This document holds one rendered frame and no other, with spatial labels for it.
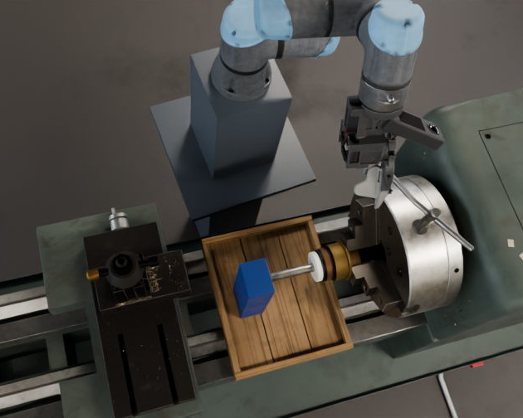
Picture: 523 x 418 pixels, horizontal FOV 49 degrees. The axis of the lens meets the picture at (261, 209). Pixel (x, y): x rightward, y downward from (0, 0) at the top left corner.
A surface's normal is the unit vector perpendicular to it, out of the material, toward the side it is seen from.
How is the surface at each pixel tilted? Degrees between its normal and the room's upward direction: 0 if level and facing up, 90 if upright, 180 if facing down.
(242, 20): 8
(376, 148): 70
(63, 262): 0
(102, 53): 0
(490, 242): 42
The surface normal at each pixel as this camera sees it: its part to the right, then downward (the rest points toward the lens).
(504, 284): -0.64, -0.09
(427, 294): 0.29, 0.59
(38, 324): 0.11, -0.37
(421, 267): 0.24, 0.17
